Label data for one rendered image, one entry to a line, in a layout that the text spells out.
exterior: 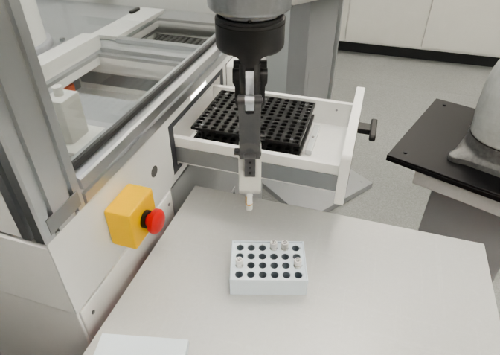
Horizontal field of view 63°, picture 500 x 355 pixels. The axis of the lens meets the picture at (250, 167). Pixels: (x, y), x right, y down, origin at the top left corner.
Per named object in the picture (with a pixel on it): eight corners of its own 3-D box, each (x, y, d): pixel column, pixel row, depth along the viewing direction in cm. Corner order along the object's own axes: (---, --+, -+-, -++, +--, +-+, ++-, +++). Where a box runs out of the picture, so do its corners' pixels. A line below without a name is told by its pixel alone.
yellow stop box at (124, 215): (161, 220, 69) (156, 187, 64) (140, 251, 63) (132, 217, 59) (135, 214, 70) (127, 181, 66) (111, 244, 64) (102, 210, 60)
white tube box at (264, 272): (301, 255, 73) (303, 240, 70) (306, 295, 66) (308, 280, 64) (232, 254, 73) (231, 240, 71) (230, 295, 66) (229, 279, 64)
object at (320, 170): (350, 125, 95) (353, 102, 91) (335, 193, 75) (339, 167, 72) (192, 102, 105) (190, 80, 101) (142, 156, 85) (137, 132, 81)
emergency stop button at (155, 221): (168, 222, 66) (165, 205, 63) (157, 240, 63) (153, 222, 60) (152, 219, 67) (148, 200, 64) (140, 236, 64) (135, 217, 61)
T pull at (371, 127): (376, 123, 83) (378, 117, 82) (374, 143, 77) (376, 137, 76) (359, 121, 84) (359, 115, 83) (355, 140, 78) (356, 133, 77)
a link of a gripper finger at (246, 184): (261, 147, 52) (261, 151, 52) (260, 190, 56) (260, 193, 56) (238, 147, 52) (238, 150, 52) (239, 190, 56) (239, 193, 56)
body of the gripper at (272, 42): (288, 23, 39) (283, 109, 45) (283, 0, 46) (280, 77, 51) (210, 23, 39) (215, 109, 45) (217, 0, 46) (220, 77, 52)
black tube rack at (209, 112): (312, 127, 94) (315, 103, 90) (297, 172, 80) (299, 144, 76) (222, 114, 99) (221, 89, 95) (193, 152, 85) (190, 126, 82)
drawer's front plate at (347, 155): (357, 129, 97) (365, 85, 90) (342, 207, 74) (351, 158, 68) (350, 127, 97) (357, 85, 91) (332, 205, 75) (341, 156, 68)
